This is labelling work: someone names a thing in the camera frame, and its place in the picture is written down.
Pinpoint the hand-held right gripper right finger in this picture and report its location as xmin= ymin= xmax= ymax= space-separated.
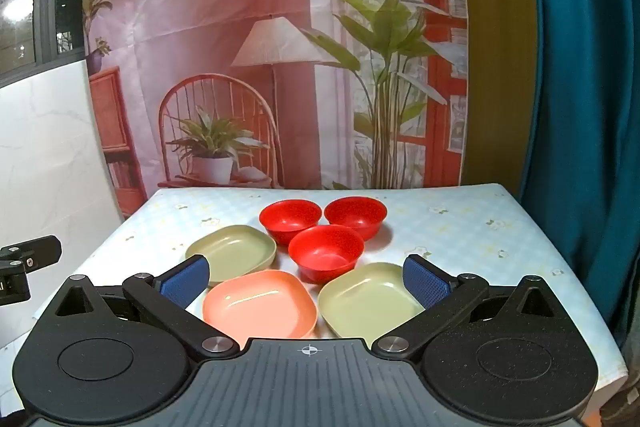
xmin=372 ymin=254 xmax=557 ymax=359

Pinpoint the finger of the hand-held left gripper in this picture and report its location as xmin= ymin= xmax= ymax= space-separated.
xmin=0 ymin=263 xmax=31 ymax=307
xmin=0 ymin=235 xmax=63 ymax=271

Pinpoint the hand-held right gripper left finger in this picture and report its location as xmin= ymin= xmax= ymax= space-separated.
xmin=52 ymin=255 xmax=241 ymax=361

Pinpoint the cream oval dish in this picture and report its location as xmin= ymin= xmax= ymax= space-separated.
xmin=185 ymin=224 xmax=277 ymax=286

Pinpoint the green plate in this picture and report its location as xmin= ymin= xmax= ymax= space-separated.
xmin=318 ymin=262 xmax=426 ymax=343

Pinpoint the orange plate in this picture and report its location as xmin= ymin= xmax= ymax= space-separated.
xmin=202 ymin=270 xmax=318 ymax=351

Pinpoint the red bowl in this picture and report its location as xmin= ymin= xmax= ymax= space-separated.
xmin=288 ymin=225 xmax=365 ymax=284
xmin=259 ymin=200 xmax=322 ymax=246
xmin=324 ymin=196 xmax=388 ymax=242

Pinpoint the floral tablecloth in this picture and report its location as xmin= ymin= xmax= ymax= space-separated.
xmin=0 ymin=184 xmax=629 ymax=400

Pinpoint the teal curtain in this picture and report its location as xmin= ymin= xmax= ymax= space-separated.
xmin=517 ymin=0 xmax=640 ymax=353

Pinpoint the olive green panel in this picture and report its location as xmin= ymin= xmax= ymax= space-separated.
xmin=451 ymin=0 xmax=544 ymax=188

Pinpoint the printed backdrop cloth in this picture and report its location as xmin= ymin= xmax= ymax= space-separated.
xmin=82 ymin=0 xmax=471 ymax=220

